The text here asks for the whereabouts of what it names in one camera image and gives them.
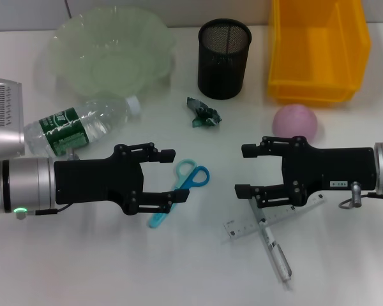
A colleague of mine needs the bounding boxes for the black mesh pen holder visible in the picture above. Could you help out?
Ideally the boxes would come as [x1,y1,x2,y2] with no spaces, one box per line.
[197,18,253,101]

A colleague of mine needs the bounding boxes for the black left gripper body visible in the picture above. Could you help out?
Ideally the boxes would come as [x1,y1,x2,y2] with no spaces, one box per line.
[54,143,144,215]

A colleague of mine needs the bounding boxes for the yellow plastic bin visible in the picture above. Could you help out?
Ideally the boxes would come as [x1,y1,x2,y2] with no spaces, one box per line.
[267,0,371,106]

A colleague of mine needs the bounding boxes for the silver white pen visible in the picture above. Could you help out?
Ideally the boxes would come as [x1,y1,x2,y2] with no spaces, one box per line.
[251,202,293,283]

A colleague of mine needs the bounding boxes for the green plastic wrapper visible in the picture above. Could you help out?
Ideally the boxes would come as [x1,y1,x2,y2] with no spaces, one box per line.
[186,96,223,129]

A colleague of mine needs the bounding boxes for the clear bottle with green label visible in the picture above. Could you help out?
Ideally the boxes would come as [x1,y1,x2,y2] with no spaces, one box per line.
[24,95,142,157]

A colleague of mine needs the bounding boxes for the pink peach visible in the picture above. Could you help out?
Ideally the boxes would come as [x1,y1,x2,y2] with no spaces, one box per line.
[272,103,319,141]

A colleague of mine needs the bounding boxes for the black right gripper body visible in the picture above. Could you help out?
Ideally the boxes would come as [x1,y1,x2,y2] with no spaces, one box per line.
[282,136,376,210]

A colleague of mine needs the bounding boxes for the blue and teal scissors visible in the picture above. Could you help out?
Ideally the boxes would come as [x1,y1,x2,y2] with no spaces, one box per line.
[147,159,211,229]

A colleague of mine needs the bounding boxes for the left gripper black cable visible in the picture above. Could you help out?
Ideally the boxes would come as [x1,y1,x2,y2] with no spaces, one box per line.
[34,203,71,216]

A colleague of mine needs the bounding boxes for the translucent green fruit plate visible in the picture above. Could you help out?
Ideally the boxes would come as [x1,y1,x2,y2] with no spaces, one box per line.
[34,6,178,100]

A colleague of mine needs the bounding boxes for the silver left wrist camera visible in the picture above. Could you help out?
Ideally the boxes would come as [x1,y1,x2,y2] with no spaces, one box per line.
[0,77,27,157]

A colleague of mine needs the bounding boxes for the clear plastic ruler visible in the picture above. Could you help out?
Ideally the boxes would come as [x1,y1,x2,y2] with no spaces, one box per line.
[222,194,327,245]

